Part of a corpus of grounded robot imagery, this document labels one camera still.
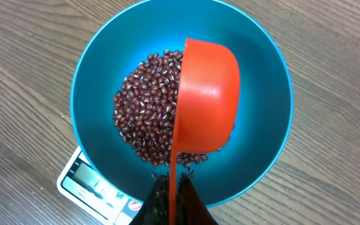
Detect white digital kitchen scale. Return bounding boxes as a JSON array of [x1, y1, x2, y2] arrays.
[[56, 147, 142, 225]]

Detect blue bowl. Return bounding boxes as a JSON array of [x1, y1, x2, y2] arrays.
[[70, 0, 293, 207]]

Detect red beans in bowl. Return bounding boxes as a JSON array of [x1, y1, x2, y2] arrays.
[[112, 49, 208, 167]]

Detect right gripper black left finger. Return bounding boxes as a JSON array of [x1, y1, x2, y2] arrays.
[[129, 173, 169, 225]]

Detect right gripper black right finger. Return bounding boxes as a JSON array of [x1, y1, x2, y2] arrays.
[[176, 168, 218, 225]]

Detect red plastic scoop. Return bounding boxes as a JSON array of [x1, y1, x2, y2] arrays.
[[168, 38, 240, 225]]

